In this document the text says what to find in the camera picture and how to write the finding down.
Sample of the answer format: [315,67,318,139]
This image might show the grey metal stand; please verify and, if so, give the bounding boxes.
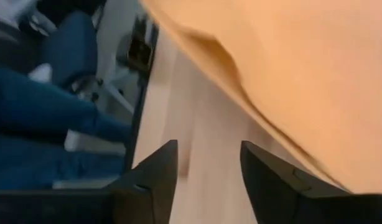
[94,0,154,125]

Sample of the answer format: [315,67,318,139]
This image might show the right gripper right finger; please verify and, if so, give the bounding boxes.
[240,139,353,224]

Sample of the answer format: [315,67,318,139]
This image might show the person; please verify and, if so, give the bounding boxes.
[0,9,133,191]

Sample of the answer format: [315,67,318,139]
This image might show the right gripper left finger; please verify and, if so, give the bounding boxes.
[104,139,179,224]

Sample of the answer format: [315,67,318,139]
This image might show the yellow waffle-weave towel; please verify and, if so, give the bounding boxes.
[141,0,382,195]

